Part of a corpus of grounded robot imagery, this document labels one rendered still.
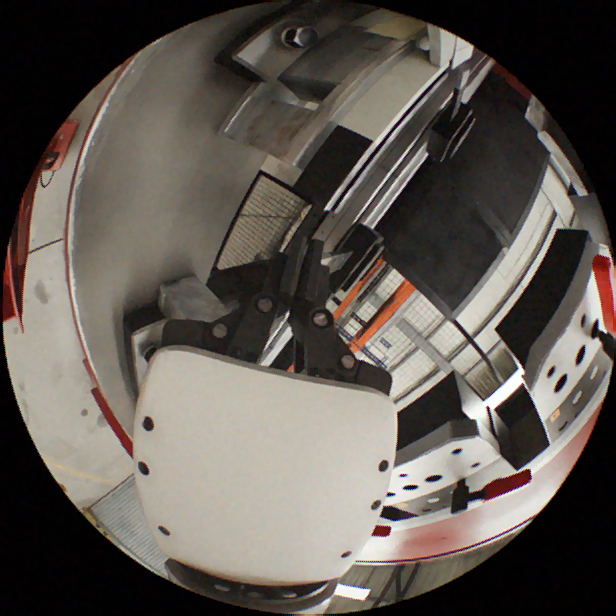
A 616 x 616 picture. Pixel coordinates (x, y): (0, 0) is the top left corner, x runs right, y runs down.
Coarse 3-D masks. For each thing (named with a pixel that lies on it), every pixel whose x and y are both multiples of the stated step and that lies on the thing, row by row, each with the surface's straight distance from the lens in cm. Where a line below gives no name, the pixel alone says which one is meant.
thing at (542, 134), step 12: (528, 108) 27; (540, 108) 30; (528, 120) 26; (540, 120) 28; (552, 120) 29; (540, 132) 26; (552, 132) 27; (552, 144) 26; (564, 144) 28; (564, 156) 26; (576, 156) 29; (564, 168) 27; (576, 168) 27; (576, 180) 27; (588, 180) 29; (588, 192) 28
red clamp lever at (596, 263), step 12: (600, 264) 16; (612, 264) 16; (600, 276) 16; (612, 276) 16; (600, 288) 17; (612, 288) 17; (600, 300) 18; (612, 300) 17; (612, 312) 18; (612, 324) 19; (600, 336) 23; (612, 336) 21; (612, 348) 22; (612, 360) 22
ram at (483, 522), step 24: (600, 408) 41; (528, 432) 33; (528, 456) 32; (576, 456) 53; (552, 480) 55; (504, 504) 47; (528, 504) 65; (432, 528) 48; (456, 528) 54; (480, 528) 66; (504, 528) 96; (384, 552) 91; (408, 552) 93; (432, 552) 106
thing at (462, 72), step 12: (468, 72) 34; (456, 84) 33; (456, 96) 35; (456, 108) 39; (468, 108) 45; (444, 120) 41; (456, 120) 42; (468, 120) 45; (432, 132) 40; (444, 132) 40; (456, 132) 41; (432, 144) 44; (444, 144) 41; (456, 144) 40; (432, 156) 49; (444, 156) 48
